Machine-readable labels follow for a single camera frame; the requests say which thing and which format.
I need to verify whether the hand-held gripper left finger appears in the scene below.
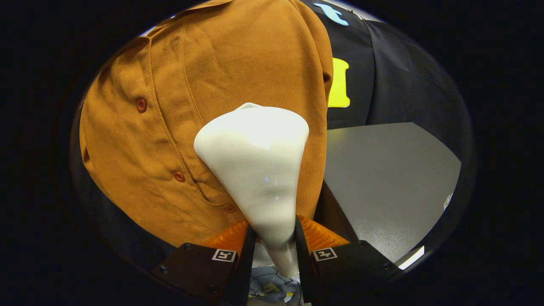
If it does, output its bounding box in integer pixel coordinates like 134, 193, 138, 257
153, 219, 256, 306

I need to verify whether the white garment steamer head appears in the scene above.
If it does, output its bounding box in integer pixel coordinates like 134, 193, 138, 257
193, 102, 310, 279

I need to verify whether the orange button-up shirt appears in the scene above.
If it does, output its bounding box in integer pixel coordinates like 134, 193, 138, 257
79, 0, 334, 248

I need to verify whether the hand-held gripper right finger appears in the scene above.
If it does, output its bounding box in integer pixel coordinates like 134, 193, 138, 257
294, 214, 402, 304

